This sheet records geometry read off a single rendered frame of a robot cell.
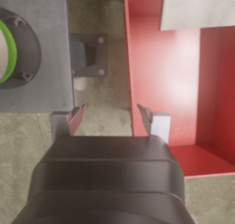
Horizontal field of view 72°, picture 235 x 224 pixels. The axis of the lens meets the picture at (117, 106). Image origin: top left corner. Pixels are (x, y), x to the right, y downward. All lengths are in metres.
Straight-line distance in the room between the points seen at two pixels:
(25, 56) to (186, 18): 0.36
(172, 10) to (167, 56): 0.32
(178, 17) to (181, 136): 0.56
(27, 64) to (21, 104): 0.10
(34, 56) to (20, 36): 0.04
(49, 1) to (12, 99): 0.21
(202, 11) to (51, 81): 0.38
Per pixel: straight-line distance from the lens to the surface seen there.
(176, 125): 0.83
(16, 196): 2.02
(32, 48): 0.35
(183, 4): 0.45
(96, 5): 1.31
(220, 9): 0.50
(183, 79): 0.78
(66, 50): 0.35
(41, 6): 0.38
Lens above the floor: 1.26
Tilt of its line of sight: 74 degrees down
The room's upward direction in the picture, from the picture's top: 179 degrees clockwise
